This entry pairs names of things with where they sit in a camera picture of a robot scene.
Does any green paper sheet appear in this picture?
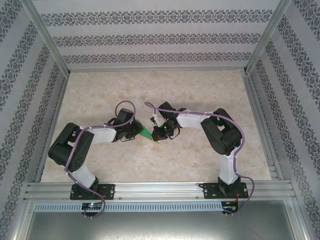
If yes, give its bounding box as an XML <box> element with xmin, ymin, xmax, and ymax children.
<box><xmin>136</xmin><ymin>119</ymin><xmax>161</xmax><ymax>146</ymax></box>

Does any grey metal sheet panel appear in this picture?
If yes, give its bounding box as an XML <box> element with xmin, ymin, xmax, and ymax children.
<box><xmin>26</xmin><ymin>211</ymin><xmax>297</xmax><ymax>240</ymax></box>

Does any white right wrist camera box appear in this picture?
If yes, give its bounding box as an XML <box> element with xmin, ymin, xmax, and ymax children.
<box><xmin>149</xmin><ymin>113</ymin><xmax>161</xmax><ymax>126</ymax></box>

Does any aluminium mounting rail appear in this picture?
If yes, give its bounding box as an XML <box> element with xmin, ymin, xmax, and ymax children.
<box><xmin>23</xmin><ymin>181</ymin><xmax>297</xmax><ymax>201</ymax></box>

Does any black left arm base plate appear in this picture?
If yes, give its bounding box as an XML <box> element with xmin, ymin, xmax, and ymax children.
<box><xmin>69</xmin><ymin>183</ymin><xmax>116</xmax><ymax>201</ymax></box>

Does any grey slotted cable duct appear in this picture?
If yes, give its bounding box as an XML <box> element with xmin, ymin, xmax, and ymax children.
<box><xmin>33</xmin><ymin>201</ymin><xmax>223</xmax><ymax>212</ymax></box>

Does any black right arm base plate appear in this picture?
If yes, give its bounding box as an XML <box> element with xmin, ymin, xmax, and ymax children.
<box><xmin>202</xmin><ymin>181</ymin><xmax>250</xmax><ymax>200</ymax></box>

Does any aluminium side rail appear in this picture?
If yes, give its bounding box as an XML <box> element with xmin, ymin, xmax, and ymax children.
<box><xmin>241</xmin><ymin>72</ymin><xmax>285</xmax><ymax>181</ymax></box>
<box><xmin>33</xmin><ymin>73</ymin><xmax>72</xmax><ymax>183</ymax></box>

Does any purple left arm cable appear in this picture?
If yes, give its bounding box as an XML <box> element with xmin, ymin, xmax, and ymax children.
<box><xmin>64</xmin><ymin>100</ymin><xmax>137</xmax><ymax>220</ymax></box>

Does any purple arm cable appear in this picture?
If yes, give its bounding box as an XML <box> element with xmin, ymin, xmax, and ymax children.
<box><xmin>64</xmin><ymin>100</ymin><xmax>137</xmax><ymax>220</ymax></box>
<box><xmin>144</xmin><ymin>101</ymin><xmax>256</xmax><ymax>216</ymax></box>

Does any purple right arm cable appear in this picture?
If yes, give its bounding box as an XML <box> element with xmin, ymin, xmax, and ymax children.
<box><xmin>144</xmin><ymin>101</ymin><xmax>256</xmax><ymax>216</ymax></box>

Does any aluminium frame post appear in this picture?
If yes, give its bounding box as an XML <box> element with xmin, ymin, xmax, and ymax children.
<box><xmin>21</xmin><ymin>0</ymin><xmax>72</xmax><ymax>77</ymax></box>
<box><xmin>241</xmin><ymin>0</ymin><xmax>295</xmax><ymax>76</ymax></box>

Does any aluminium frame leg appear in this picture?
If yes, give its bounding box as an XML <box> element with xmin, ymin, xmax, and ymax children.
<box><xmin>284</xmin><ymin>198</ymin><xmax>312</xmax><ymax>240</ymax></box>
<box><xmin>9</xmin><ymin>197</ymin><xmax>36</xmax><ymax>240</ymax></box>

